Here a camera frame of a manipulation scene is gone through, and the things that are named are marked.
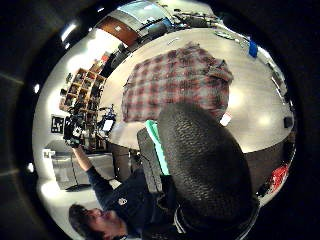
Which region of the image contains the small white object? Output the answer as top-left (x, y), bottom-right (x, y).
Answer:
top-left (219, 112), bottom-right (233, 127)

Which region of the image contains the red object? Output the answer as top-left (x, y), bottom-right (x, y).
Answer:
top-left (270, 164), bottom-right (290, 192)

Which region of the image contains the red grey plaid shirt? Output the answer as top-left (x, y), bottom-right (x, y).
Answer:
top-left (121, 41), bottom-right (235, 123)

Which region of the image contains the the person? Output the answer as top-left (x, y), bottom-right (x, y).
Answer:
top-left (67, 145), bottom-right (179, 240)

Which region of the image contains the blue object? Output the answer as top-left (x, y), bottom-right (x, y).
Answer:
top-left (248, 40), bottom-right (259, 59)

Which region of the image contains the grey cabinet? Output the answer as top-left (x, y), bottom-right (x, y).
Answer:
top-left (49, 151), bottom-right (116, 192)

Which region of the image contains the white marker cube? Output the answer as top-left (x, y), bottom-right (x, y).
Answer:
top-left (72, 126), bottom-right (84, 139)

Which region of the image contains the wooden shelf unit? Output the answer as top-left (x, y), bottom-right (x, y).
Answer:
top-left (58, 67), bottom-right (108, 152)

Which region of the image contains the black white marker sign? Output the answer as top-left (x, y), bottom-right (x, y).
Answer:
top-left (50, 114), bottom-right (65, 135)

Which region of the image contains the brown door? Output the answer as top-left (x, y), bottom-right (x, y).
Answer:
top-left (97, 15), bottom-right (140, 48)

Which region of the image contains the large wall screen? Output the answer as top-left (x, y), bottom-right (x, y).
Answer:
top-left (117, 0), bottom-right (174, 29)

